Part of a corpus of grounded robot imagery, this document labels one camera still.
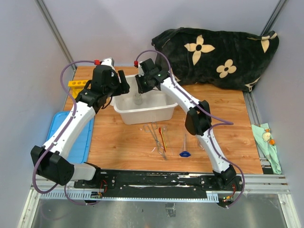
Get small glass beaker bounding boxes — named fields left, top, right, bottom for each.
left=133, top=93, right=143, bottom=105

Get white plastic bin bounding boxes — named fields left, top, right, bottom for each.
left=111, top=75, right=178, bottom=125

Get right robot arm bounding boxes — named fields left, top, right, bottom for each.
left=134, top=58, right=236, bottom=190

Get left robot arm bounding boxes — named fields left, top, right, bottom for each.
left=30, top=65, right=130, bottom=188

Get yellow test tube rack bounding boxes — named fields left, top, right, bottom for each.
left=68, top=80, right=88, bottom=99

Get metal crucible tongs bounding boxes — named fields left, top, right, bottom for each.
left=143, top=122, right=167, bottom=161

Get red yellow green spatula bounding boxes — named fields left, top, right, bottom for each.
left=159, top=127, right=167, bottom=152

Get blue plastic tray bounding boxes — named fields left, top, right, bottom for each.
left=47, top=111, right=95, bottom=163

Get black floral blanket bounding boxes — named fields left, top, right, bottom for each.
left=152, top=27, right=279, bottom=92

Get graduated cylinder blue base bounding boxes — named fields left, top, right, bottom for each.
left=179, top=134, right=191, bottom=158

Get green printed cloth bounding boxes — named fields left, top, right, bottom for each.
left=251, top=123, right=282, bottom=174

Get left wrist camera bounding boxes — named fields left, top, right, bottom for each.
left=94, top=57, right=114, bottom=70

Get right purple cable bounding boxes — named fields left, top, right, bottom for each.
left=135, top=49, right=245, bottom=209

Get purple cable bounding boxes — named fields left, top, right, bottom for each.
left=135, top=49, right=245, bottom=209
left=32, top=60, right=103, bottom=206

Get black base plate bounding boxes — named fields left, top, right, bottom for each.
left=74, top=170, right=242, bottom=200

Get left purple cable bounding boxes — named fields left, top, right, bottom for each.
left=32, top=60, right=103, bottom=206

